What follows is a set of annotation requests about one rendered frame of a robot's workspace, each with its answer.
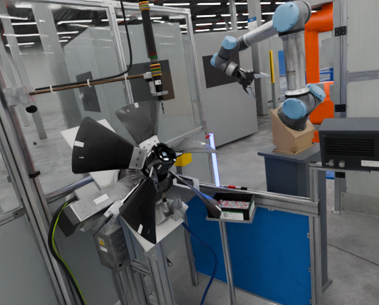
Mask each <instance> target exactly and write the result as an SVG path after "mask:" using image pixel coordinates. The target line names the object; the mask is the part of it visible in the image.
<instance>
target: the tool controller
mask: <svg viewBox="0 0 379 305"><path fill-rule="evenodd" d="M318 136H319V142H320V154H321V165H322V167H330V168H344V169H359V170H368V171H379V117H347V118H324V119H323V121H322V123H321V126H320V128H319V130H318Z"/></svg>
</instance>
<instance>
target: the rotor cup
mask: <svg viewBox="0 0 379 305"><path fill-rule="evenodd" d="M150 152H151V154H150V155H149V156H148V154H149V153H150ZM163 152H165V153H166V156H163V155H162V153H163ZM176 160H177V156H176V153H175V151H174V150H173V149H172V147H170V146H169V145H167V144H165V143H156V144H155V145H153V146H152V148H151V149H150V150H149V152H148V153H147V155H146V158H145V162H144V164H143V168H142V169H138V171H139V173H140V175H141V176H142V177H143V178H144V179H145V180H146V179H147V178H148V176H149V174H150V169H151V166H153V167H154V170H155V172H156V175H157V178H158V183H160V182H162V181H164V180H165V179H166V177H167V175H168V171H169V170H170V168H171V167H172V166H173V165H174V164H175V162H176ZM160 165H162V166H161V167H160V168H159V169H158V167H159V166H160Z"/></svg>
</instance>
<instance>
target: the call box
mask: <svg viewBox="0 0 379 305"><path fill-rule="evenodd" d="M190 162H192V157H191V153H185V154H183V155H181V156H179V157H178V158H177V160H176V162H175V164H174V165H173V166H185V165H187V164H189V163H190Z"/></svg>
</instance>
